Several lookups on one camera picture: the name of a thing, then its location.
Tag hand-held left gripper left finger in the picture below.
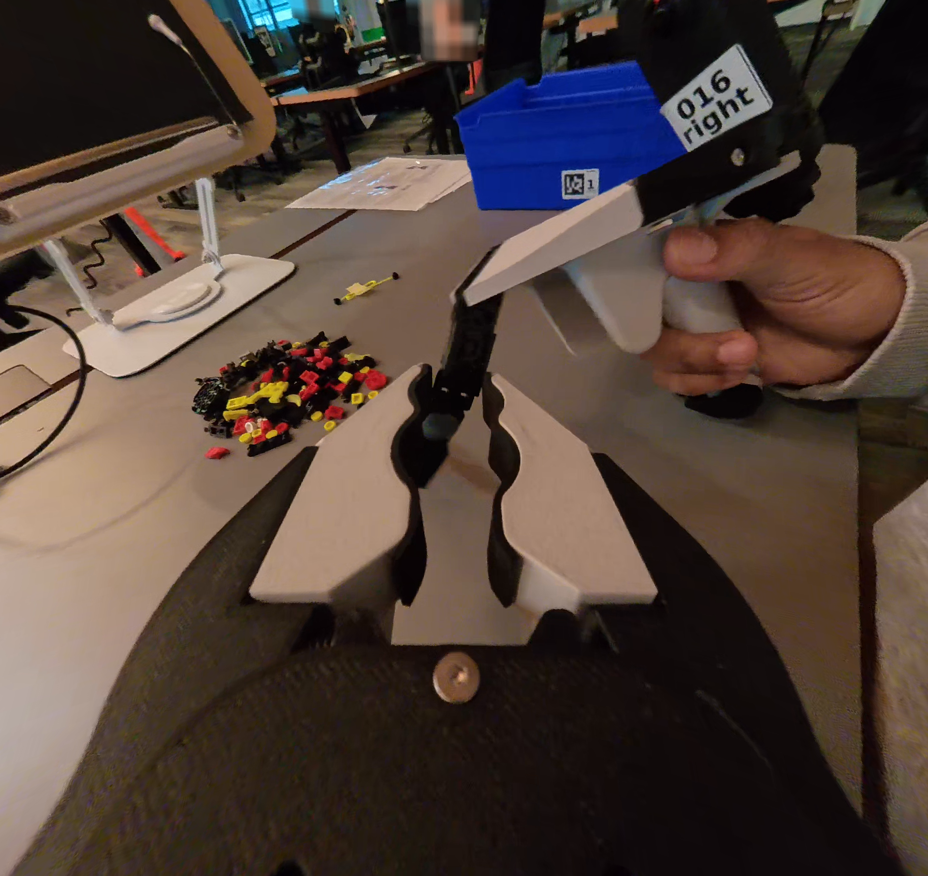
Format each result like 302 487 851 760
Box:
248 363 436 644

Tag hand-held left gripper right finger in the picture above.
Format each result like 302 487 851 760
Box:
482 374 659 634

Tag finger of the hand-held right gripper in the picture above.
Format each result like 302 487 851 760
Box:
453 185 667 355
531 274 604 357

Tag black lego car assembly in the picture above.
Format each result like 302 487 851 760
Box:
420 289 506 489

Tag pile of lego pieces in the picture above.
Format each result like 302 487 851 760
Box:
192 332 389 460

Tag person's right hand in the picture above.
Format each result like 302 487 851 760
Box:
641 218 907 397

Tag blue plastic bin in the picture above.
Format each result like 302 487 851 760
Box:
454 60 690 212

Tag white instruction sheet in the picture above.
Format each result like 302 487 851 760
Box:
286 156 474 212

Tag white metal screen stand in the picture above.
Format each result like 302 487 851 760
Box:
0 122 297 378

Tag red metal bar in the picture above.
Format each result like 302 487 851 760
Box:
119 205 186 262

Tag grey table hatch cover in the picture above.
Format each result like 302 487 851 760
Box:
0 361 55 420

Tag yellow lego cord black ends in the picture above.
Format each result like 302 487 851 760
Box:
333 271 401 306

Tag black cable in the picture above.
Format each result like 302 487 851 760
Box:
0 303 89 482

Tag screen with tan frame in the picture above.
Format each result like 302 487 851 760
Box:
0 0 278 199

